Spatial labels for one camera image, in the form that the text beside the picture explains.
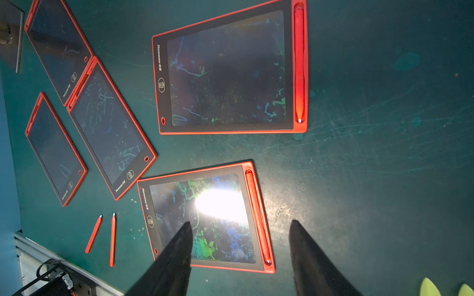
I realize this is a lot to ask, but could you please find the aluminium front rail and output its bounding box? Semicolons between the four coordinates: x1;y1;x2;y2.
14;231;124;296

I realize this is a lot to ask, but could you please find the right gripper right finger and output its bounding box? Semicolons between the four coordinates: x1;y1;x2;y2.
289;220;361;296

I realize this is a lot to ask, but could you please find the red stylus pair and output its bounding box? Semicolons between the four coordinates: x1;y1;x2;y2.
293;3;304;123

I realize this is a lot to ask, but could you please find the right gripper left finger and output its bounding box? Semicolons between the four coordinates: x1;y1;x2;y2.
125;222;193;296

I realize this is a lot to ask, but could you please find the colourful scribble red writing tablet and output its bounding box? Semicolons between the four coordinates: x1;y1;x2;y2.
137;160;276;274

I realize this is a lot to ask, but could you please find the green garden fork wooden handle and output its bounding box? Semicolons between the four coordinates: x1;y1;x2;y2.
418;277;474;296

